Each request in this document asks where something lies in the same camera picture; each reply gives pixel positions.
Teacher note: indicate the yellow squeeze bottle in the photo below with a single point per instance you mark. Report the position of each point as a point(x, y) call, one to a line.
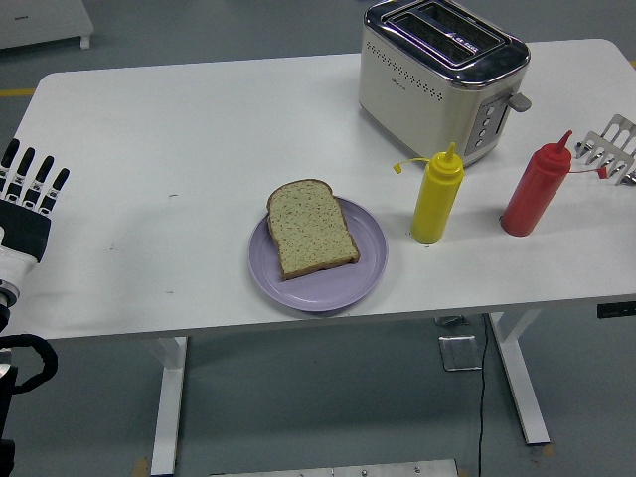
point(437, 204)

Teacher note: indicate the black table control panel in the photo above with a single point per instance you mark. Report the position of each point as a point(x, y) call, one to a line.
point(616, 310)

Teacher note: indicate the silver bread rack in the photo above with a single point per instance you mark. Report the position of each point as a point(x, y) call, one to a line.
point(608, 154)

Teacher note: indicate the cream and chrome toaster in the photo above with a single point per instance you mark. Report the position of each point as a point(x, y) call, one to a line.
point(412, 104)

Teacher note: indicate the purple plate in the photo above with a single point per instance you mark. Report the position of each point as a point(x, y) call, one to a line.
point(338, 285)

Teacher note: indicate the white table leg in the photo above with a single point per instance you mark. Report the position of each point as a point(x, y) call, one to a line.
point(169, 407)
point(522, 377)

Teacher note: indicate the white cabinet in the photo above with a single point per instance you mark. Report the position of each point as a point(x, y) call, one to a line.
point(45, 20)

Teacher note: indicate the silver floor socket box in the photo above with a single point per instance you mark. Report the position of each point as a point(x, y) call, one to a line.
point(461, 353)

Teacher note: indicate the grey bracket under table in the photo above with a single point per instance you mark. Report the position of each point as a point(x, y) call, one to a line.
point(451, 321)

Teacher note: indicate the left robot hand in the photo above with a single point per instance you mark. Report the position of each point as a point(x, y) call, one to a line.
point(22, 233)

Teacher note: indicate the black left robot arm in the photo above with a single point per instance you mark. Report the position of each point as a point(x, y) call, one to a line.
point(47, 358)

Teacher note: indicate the red squeeze bottle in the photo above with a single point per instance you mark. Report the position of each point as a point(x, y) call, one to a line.
point(534, 199)

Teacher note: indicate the bread slice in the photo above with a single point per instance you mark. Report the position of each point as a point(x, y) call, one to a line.
point(313, 228)

